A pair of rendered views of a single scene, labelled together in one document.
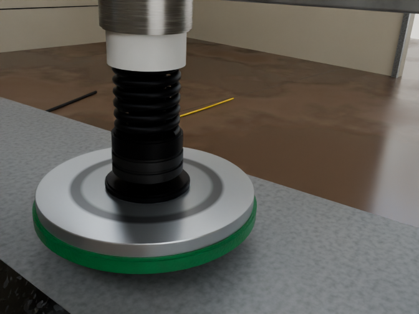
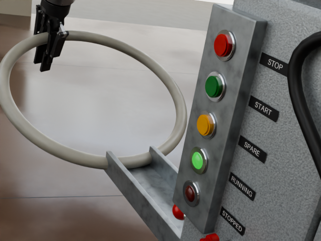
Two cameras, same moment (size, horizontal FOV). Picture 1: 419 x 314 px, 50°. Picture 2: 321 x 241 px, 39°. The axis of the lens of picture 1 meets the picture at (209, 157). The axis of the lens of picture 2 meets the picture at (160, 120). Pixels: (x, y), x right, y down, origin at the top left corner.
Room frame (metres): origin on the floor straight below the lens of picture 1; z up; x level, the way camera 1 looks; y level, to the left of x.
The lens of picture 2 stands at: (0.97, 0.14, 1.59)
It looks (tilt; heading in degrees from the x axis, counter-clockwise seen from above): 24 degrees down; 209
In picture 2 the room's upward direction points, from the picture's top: 10 degrees clockwise
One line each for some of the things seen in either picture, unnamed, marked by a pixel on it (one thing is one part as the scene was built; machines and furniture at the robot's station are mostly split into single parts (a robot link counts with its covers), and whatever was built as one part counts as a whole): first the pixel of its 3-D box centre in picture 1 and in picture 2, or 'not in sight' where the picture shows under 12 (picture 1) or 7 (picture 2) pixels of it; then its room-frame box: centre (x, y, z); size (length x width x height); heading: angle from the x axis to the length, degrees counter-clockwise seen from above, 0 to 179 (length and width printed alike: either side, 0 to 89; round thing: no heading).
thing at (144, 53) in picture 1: (146, 43); not in sight; (0.40, 0.06, 1.02); 0.07 x 0.07 x 0.04
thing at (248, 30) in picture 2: not in sight; (215, 124); (0.47, -0.05, 1.37); 0.08 x 0.03 x 0.28; 63
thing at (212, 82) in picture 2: not in sight; (214, 86); (0.49, -0.06, 1.42); 0.03 x 0.01 x 0.03; 63
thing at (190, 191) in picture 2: not in sight; (191, 193); (0.49, -0.06, 1.27); 0.02 x 0.01 x 0.02; 63
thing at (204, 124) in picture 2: not in sight; (205, 125); (0.49, -0.06, 1.37); 0.03 x 0.01 x 0.03; 63
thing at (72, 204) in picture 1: (148, 189); not in sight; (0.40, 0.06, 0.87); 0.21 x 0.21 x 0.01
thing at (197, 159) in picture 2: not in sight; (198, 160); (0.49, -0.06, 1.32); 0.02 x 0.01 x 0.02; 63
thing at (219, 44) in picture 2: not in sight; (223, 45); (0.49, -0.06, 1.47); 0.03 x 0.01 x 0.03; 63
